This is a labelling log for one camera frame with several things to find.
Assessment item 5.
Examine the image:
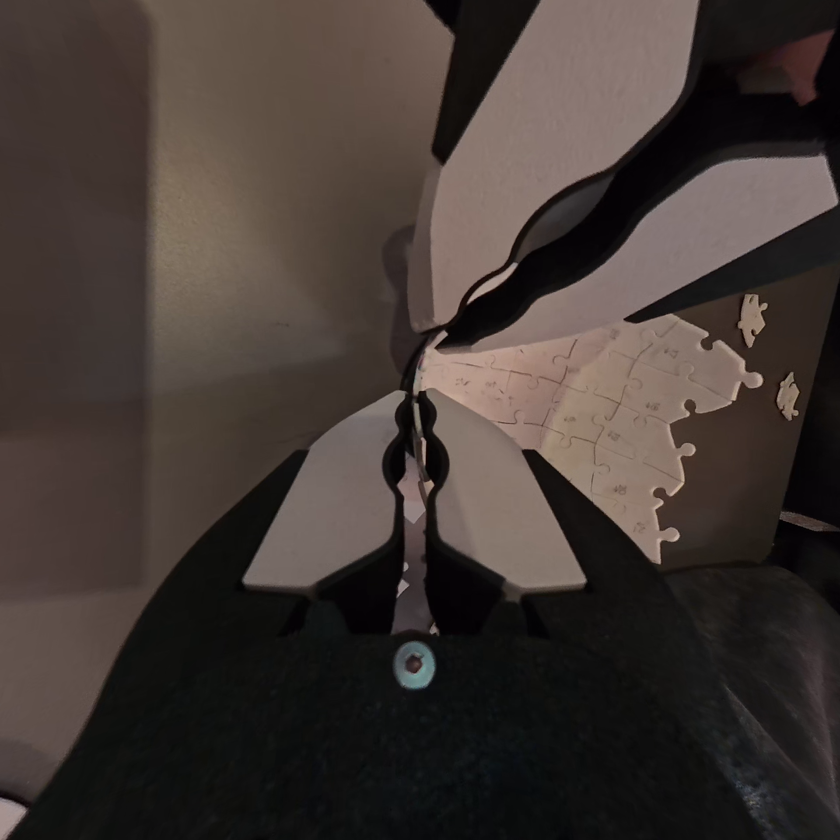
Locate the white puzzle piece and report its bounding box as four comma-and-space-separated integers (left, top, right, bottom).
773, 371, 803, 422
737, 292, 773, 350

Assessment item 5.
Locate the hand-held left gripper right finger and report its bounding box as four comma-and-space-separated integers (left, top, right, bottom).
423, 389, 588, 598

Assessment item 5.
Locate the person's dark clothing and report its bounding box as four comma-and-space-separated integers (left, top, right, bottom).
663, 506, 840, 840

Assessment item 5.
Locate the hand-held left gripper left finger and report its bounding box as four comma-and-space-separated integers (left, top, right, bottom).
241, 389, 418, 598

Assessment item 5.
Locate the partly built white puzzle ball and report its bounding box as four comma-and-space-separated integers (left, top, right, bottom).
394, 313, 765, 631

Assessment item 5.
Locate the person's right hand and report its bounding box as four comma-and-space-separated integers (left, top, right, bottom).
762, 27, 840, 99

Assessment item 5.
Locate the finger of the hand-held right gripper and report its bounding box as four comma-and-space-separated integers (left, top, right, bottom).
453, 132, 840, 349
410, 0, 703, 333

